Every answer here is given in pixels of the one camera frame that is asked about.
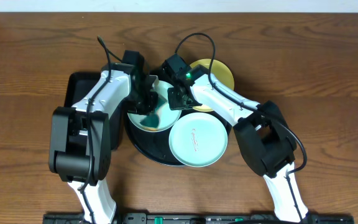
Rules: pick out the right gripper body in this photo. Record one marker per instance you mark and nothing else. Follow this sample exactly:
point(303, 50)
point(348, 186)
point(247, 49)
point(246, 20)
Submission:
point(177, 102)

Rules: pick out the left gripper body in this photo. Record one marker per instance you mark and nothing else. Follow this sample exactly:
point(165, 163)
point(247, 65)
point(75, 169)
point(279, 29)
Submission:
point(141, 104)

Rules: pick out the green yellow sponge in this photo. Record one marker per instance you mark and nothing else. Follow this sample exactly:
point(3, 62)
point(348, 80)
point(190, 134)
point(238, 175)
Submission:
point(151, 121)

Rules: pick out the light green plate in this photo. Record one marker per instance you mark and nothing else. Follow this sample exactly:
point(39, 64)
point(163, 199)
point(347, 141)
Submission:
point(168, 117)
point(198, 139)

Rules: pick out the light green plate front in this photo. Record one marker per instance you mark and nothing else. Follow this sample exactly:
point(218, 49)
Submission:
point(198, 139)

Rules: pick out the yellow plate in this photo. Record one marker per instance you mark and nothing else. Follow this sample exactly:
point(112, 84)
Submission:
point(219, 69)

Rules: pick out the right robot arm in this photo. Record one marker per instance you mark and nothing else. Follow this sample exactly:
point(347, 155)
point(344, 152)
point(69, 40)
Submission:
point(265, 141)

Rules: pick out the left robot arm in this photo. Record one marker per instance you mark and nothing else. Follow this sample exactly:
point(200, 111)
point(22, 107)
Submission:
point(87, 128)

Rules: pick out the rectangular black tray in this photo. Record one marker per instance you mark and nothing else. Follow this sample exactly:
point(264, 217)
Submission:
point(79, 84)

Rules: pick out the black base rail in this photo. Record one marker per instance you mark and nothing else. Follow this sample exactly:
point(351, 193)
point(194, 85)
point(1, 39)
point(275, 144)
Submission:
point(143, 218)

